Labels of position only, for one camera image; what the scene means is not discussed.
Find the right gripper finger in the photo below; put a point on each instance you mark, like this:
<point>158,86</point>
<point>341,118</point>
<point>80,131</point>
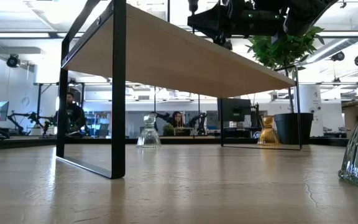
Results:
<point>207,23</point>

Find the tall black candlestick holder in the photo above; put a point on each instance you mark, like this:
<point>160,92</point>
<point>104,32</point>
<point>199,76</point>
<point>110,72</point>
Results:
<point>193,6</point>

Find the clear ribbed glass candle holder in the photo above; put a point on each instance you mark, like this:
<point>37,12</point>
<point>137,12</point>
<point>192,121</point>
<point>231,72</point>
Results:
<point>148,137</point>

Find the background black robot arm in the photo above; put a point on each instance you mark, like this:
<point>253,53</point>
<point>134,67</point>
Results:
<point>33,117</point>
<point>200,121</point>
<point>163,116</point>

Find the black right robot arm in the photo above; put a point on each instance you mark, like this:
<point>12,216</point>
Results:
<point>303,15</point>

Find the amber ribbed glass candle holder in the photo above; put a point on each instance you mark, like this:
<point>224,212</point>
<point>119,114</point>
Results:
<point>268,137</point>

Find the green leafy plant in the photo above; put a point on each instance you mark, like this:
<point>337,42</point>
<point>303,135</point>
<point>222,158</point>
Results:
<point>278,51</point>

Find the wooden shelf riser black legs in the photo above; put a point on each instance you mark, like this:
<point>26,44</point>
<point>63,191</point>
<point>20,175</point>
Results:
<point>172,62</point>

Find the black computer monitor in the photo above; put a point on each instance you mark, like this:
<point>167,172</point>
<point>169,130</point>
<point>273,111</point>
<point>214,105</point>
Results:
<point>236,110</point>

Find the white round column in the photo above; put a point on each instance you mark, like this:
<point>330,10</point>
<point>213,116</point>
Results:
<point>311,99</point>

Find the person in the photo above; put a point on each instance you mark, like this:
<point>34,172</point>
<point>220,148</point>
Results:
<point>75,116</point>
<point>177,119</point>

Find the small background potted plant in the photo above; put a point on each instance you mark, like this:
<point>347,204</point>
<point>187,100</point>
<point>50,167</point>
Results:
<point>168,130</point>

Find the black plant pot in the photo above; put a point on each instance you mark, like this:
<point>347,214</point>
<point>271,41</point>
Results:
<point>292,129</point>

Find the black metal table frame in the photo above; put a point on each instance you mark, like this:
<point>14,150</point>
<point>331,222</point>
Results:
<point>26,143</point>

